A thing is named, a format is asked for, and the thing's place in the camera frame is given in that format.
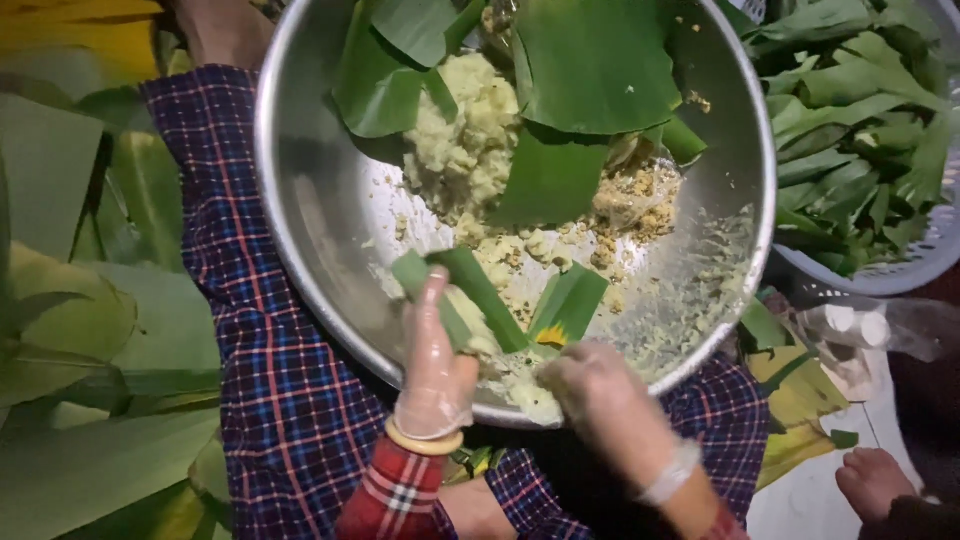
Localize person's left hand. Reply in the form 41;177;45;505
393;266;481;442

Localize person's right hand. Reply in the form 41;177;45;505
536;341;699;492

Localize green leaf wrap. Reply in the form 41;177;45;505
390;246;531;358

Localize green leaf piece yellow spot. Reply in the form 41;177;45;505
528;262;611;351

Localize leaf scraps bundle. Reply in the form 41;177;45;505
442;445;498;485

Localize large steel bowl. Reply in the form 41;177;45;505
253;0;778;431

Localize person's right leg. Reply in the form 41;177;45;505
483;351;772;540

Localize pale mung bean paste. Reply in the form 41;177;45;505
399;51;524;230

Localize dark green leaf piece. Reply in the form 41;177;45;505
486;126;610;228

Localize person's left leg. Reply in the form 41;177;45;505
139;63;460;540

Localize clear plastic bag with crumbs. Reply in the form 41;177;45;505
591;159;685;235

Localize curled green banana leaf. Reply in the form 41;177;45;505
332;0;489;141

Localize yellowed banana leaf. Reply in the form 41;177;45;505
738;296;854;492

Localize narrow green leaf strip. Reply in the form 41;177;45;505
658;115;708;167

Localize broad green banana leaf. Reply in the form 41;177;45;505
512;0;684;137

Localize clear bag with white rolls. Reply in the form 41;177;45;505
793;294;948;366

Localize heap of large green leaves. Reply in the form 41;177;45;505
0;0;234;540

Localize person's left foot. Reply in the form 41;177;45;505
174;0;277;70

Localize pile of green leaves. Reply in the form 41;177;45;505
738;0;957;277

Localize white plastic basket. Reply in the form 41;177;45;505
731;0;960;298

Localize cream bangle bracelet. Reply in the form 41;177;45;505
384;416;466;457

